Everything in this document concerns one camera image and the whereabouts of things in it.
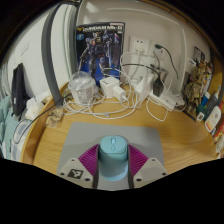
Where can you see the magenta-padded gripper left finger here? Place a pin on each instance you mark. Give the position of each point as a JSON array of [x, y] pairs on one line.
[[71, 170]]

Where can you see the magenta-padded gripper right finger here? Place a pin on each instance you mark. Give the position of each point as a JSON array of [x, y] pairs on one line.
[[151, 170]]

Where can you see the light blue computer mouse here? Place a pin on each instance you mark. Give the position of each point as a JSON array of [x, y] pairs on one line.
[[113, 160]]

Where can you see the grey mouse pad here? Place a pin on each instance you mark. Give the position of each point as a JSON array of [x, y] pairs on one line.
[[83, 136]]

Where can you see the crumpled clear plastic wrap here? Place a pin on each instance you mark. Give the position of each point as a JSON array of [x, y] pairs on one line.
[[54, 117]]

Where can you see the white power strip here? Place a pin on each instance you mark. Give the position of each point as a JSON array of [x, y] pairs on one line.
[[165, 101]]

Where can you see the teal cloth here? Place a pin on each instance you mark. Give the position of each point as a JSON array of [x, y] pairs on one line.
[[6, 126]]

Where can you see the white power adapter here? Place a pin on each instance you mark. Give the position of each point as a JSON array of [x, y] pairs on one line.
[[144, 88]]

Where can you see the small white charger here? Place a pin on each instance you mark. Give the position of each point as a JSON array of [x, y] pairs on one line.
[[120, 94]]

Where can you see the clear domed container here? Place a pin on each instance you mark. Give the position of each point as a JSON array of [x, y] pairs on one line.
[[82, 88]]

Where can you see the black charger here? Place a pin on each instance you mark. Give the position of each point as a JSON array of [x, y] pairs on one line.
[[158, 87]]

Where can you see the white multi-port charger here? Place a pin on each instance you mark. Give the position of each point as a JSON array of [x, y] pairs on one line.
[[108, 85]]

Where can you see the wooden figure model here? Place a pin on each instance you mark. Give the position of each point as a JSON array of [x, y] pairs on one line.
[[195, 86]]

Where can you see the black bag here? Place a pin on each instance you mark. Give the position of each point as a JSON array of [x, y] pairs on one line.
[[19, 90]]

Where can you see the robot model kit box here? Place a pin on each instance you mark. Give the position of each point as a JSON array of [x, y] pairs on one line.
[[100, 46]]

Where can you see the dark grey metal frame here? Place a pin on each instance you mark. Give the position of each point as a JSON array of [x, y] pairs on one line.
[[48, 56]]

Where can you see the white wall socket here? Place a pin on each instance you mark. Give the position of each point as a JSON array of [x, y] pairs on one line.
[[139, 45]]

